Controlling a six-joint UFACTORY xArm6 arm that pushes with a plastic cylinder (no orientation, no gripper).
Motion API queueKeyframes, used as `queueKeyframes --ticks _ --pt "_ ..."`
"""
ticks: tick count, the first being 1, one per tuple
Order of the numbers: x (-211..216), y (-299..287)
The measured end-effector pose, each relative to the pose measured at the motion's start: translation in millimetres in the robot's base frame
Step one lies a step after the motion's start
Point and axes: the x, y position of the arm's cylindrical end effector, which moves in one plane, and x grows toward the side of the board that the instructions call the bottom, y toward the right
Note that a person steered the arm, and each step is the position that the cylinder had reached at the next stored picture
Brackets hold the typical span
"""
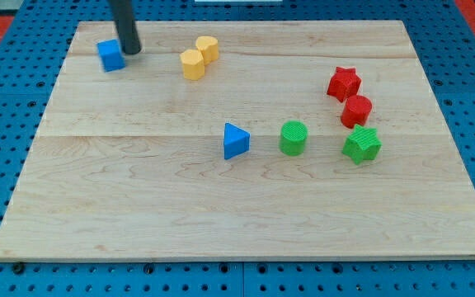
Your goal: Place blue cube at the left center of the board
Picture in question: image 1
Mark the blue cube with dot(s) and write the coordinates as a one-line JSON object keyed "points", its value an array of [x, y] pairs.
{"points": [[110, 55]]}

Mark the light wooden board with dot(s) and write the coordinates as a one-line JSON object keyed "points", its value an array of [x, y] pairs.
{"points": [[128, 166]]}

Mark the blue triangular prism block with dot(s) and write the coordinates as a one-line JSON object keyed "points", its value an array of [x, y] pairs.
{"points": [[235, 141]]}

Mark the green cylinder block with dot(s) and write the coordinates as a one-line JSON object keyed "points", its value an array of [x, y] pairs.
{"points": [[293, 137]]}

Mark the yellow hexagonal block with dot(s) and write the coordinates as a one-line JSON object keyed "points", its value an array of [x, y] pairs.
{"points": [[193, 65]]}

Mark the yellow cylinder block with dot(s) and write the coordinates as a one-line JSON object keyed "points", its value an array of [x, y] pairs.
{"points": [[209, 48]]}

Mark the red cylinder block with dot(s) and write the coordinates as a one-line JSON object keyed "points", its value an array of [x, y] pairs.
{"points": [[356, 111]]}

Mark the green star block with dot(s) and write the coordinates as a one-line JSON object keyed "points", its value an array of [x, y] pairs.
{"points": [[362, 144]]}

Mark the red star block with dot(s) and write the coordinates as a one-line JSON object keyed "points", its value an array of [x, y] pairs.
{"points": [[344, 83]]}

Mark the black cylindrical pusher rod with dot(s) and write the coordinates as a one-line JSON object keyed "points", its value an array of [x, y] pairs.
{"points": [[125, 24]]}

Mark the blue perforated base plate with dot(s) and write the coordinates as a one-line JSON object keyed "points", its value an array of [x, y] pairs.
{"points": [[31, 56]]}

